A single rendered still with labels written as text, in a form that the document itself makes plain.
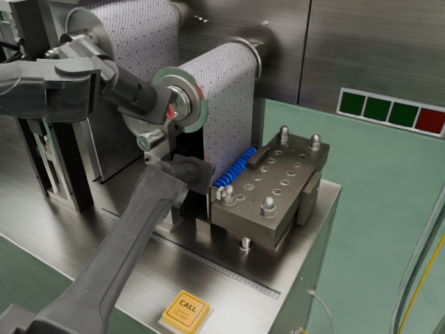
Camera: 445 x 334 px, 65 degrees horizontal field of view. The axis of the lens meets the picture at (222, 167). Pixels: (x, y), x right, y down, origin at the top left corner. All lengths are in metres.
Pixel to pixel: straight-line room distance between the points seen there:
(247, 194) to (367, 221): 1.65
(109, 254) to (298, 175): 0.61
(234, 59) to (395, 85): 0.38
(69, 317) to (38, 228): 0.72
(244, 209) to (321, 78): 0.40
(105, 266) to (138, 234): 0.08
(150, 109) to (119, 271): 0.32
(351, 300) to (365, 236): 0.48
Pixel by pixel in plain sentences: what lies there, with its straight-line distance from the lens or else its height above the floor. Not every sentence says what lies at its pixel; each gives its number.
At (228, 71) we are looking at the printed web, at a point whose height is 1.28.
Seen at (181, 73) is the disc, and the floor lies 1.31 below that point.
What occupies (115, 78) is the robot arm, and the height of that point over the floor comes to 1.37.
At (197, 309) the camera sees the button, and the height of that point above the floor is 0.92.
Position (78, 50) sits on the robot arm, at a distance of 0.63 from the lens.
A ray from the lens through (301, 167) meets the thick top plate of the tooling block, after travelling 0.96.
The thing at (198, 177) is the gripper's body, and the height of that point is 1.12.
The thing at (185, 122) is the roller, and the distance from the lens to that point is 0.77.
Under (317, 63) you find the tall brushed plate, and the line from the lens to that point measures 0.96.
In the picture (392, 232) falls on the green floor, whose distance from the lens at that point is 2.42.
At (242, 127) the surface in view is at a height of 1.12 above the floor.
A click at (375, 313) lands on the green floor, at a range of 2.00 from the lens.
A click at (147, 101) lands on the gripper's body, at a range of 0.62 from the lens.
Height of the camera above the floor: 1.57
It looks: 35 degrees down
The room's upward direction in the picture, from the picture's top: straight up
